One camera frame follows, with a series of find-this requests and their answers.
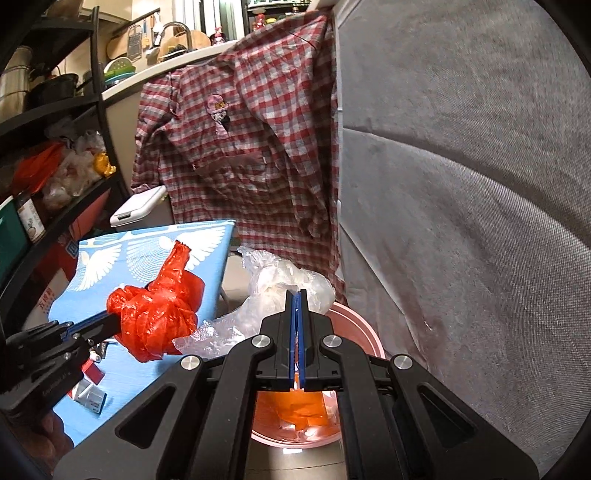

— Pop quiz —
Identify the clear plastic bag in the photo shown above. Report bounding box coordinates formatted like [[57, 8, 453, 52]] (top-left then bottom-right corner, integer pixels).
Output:
[[172, 246, 335, 359]]

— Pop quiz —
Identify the red plastic bag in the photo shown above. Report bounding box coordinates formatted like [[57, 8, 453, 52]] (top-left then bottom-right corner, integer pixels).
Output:
[[106, 241, 205, 363]]

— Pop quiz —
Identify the red white milk carton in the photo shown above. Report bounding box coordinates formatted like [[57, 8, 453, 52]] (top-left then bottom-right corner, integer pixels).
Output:
[[68, 358, 106, 415]]

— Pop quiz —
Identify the pink plastic trash bin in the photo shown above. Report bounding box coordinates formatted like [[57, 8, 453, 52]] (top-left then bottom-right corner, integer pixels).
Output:
[[252, 303, 386, 449]]

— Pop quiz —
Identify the kitchen faucet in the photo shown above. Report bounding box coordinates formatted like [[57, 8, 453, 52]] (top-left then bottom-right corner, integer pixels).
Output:
[[152, 21, 193, 50]]

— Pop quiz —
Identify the person's left hand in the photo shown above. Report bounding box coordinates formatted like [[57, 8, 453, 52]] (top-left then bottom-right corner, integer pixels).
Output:
[[9, 410, 74, 475]]

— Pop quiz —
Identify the blue tablecloth with white wings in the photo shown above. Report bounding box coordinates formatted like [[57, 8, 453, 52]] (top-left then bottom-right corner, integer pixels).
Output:
[[48, 220, 235, 444]]

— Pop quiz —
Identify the orange snack bag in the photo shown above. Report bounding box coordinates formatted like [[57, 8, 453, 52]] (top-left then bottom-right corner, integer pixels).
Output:
[[253, 390, 339, 437]]

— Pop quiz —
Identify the red white cardboard box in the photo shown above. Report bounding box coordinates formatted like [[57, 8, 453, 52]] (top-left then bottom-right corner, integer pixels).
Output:
[[20, 267, 76, 330]]

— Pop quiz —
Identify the glass jar with label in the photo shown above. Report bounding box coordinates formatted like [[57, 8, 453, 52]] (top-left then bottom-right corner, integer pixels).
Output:
[[16, 192, 46, 243]]

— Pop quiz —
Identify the green plastic container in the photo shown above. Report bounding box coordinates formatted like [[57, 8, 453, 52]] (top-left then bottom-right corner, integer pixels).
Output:
[[0, 196, 27, 283]]

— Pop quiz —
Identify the white lidded bin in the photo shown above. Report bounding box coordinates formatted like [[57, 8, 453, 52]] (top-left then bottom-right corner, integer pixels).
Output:
[[109, 185, 167, 228]]

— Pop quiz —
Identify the bagged food on shelf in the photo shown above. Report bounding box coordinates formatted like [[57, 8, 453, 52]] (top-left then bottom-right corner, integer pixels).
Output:
[[42, 130, 105, 212]]

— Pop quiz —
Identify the yellow bag on shelf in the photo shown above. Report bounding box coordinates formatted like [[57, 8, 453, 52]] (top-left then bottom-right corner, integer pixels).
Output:
[[93, 152, 116, 178]]

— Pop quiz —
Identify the black storage shelf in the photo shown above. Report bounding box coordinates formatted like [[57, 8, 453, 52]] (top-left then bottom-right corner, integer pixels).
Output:
[[1, 1, 129, 335]]

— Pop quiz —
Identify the red plaid shirt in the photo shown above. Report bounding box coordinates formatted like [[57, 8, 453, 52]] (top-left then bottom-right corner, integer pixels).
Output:
[[131, 11, 345, 299]]

